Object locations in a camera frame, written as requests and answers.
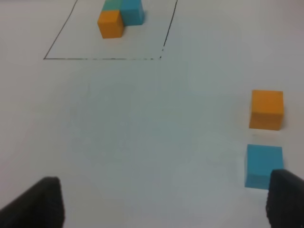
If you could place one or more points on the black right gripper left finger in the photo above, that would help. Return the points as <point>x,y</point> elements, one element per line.
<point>41,206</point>

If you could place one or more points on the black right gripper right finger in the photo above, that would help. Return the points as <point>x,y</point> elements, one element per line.
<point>285,200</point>

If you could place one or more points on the green template block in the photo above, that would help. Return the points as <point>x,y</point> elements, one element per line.
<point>112,5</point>

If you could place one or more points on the orange template block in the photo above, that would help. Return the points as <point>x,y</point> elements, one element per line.
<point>110,24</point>

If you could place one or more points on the blue template block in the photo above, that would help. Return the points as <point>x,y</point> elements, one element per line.
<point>132,12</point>

